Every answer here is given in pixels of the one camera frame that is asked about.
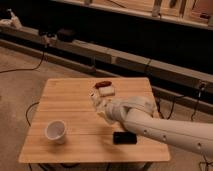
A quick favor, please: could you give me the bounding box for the black cable right side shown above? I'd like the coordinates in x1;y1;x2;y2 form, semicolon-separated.
190;84;205;122

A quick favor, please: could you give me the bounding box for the white paper cup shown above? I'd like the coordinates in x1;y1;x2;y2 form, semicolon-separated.
45;120;66;144

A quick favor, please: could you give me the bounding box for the dark round object on ledge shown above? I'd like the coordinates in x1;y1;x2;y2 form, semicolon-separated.
57;29;75;42

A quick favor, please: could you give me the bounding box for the wooden table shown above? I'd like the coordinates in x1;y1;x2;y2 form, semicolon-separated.
19;78;170;163

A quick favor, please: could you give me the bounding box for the white figure on ledge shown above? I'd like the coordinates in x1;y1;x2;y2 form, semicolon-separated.
0;9;22;29

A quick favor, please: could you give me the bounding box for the black rectangular phone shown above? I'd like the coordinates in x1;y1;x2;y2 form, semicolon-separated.
113;132;137;144

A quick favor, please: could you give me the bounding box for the white bottle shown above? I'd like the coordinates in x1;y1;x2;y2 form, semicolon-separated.
89;89;101;107

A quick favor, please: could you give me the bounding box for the white sponge block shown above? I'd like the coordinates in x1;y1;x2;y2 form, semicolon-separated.
99;86;115;97

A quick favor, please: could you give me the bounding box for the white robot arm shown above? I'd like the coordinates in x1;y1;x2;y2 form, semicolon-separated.
96;96;213;158

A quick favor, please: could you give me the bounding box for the black cable on floor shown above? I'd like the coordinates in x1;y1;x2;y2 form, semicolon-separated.
0;49;46;74

